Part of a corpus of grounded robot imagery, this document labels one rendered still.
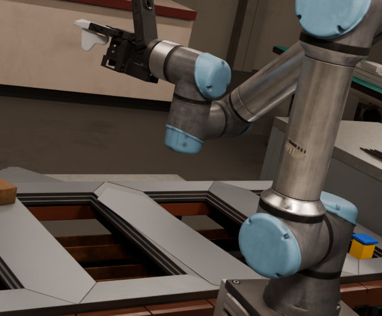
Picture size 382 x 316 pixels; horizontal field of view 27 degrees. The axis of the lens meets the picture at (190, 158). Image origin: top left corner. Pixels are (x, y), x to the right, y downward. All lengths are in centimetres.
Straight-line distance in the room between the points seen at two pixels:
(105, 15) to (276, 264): 575
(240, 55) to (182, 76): 922
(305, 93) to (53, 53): 569
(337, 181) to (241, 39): 783
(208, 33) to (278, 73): 918
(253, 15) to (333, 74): 936
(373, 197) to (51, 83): 460
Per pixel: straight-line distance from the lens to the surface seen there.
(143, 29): 155
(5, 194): 226
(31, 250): 202
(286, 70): 148
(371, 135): 326
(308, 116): 130
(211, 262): 215
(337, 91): 130
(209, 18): 1062
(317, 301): 151
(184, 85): 146
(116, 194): 250
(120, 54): 157
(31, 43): 685
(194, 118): 147
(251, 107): 153
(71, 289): 186
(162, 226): 231
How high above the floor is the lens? 169
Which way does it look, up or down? 16 degrees down
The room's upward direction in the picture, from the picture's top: 12 degrees clockwise
